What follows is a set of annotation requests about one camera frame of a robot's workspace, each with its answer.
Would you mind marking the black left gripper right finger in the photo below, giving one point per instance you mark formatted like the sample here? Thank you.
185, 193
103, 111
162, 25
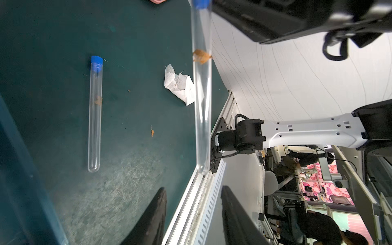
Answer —
238, 227

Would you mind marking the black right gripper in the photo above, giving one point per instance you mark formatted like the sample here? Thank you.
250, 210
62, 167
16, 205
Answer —
268, 22

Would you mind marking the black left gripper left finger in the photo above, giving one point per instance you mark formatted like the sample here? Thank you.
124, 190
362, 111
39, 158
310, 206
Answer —
149, 230

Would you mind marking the clear test tube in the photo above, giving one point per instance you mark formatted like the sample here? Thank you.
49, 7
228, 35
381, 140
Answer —
95, 113
201, 20

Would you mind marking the white gauze wipe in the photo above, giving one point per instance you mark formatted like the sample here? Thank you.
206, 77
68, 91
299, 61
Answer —
180, 85

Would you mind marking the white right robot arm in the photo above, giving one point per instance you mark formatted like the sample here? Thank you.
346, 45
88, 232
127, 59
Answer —
325, 66

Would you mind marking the pink plastic tray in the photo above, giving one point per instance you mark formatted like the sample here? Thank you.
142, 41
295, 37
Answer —
157, 1

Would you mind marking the blue plastic tub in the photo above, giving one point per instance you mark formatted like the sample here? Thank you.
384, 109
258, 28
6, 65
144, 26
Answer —
28, 216

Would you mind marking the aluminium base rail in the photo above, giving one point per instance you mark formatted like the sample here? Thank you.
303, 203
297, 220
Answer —
193, 216

